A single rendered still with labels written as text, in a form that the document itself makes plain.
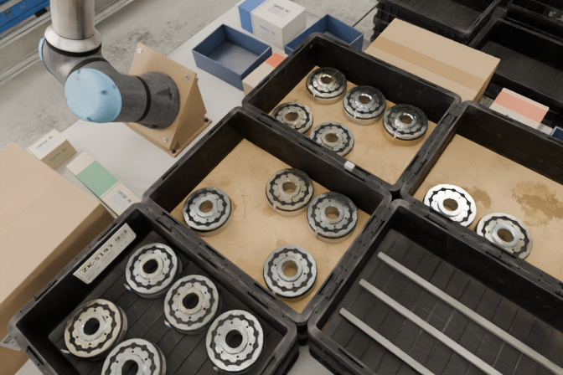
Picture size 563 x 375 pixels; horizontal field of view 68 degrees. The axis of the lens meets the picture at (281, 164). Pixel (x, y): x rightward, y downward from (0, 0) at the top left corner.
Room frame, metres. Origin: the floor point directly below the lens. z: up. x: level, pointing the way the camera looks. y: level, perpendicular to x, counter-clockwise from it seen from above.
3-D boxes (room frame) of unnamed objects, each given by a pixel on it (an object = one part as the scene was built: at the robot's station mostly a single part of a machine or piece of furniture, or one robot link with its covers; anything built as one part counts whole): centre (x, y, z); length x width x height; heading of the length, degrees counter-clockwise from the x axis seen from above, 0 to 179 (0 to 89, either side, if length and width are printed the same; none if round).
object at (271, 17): (1.17, -0.02, 0.75); 0.20 x 0.12 x 0.09; 44
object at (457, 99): (0.61, -0.17, 0.92); 0.40 x 0.30 x 0.02; 47
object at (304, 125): (0.64, -0.04, 0.86); 0.10 x 0.10 x 0.01
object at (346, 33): (1.01, -0.17, 0.74); 0.20 x 0.15 x 0.07; 130
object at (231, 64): (1.01, 0.11, 0.74); 0.20 x 0.15 x 0.07; 48
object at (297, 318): (0.39, 0.04, 0.92); 0.40 x 0.30 x 0.02; 47
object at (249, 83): (0.88, -0.01, 0.74); 0.16 x 0.12 x 0.07; 135
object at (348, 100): (0.67, -0.22, 0.86); 0.10 x 0.10 x 0.01
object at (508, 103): (0.63, -0.60, 0.74); 0.16 x 0.12 x 0.07; 135
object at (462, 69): (0.78, -0.40, 0.78); 0.30 x 0.22 x 0.16; 47
